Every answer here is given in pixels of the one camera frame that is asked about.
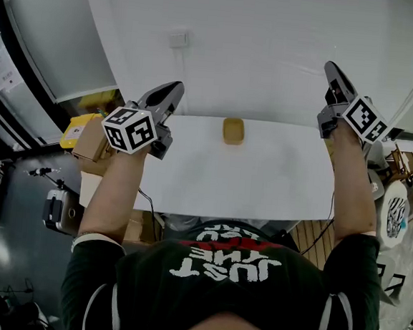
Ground wooden frame rack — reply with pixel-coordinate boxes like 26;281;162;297
387;142;413;180

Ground wooden slatted pallet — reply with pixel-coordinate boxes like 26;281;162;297
287;217;337;271

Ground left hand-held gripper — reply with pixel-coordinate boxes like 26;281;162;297
98;75;186;162

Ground yellow plastic box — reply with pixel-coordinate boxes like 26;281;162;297
59;110;105;153

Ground white round stool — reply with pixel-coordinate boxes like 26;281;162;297
377;178;413;253

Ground small camera on stand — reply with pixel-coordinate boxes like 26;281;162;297
26;165;67;190

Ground person's left forearm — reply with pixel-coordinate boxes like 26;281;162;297
76;142;152;250

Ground cardboard box under table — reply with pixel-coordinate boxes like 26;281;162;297
123;208;164;246

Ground zebra striped cloth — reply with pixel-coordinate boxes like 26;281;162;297
384;195;409;240

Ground white cabinet panel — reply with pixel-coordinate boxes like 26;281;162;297
0;0;127;110

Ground white wall socket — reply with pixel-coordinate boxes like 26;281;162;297
167;31;190;50

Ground paper notices on glass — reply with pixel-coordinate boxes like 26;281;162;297
0;44;26;96

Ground person's dark printed t-shirt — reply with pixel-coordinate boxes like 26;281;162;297
57;205;389;330

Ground white plastic chair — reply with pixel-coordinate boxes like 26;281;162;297
362;138;391;201

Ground yellow rectangular box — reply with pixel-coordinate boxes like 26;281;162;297
220;116;248;147

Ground yellow bag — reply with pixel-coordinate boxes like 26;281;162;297
77;86;120;116

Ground black cable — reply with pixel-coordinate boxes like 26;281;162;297
133;186;165;244
300;189;339;259

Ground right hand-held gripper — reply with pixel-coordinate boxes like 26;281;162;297
315;60;395;146

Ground person's right forearm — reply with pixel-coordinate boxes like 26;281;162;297
318;123;387;252

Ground silver metal case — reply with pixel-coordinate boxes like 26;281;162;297
40;187;84;237

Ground brown cardboard box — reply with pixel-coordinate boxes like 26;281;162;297
70;114;120;165

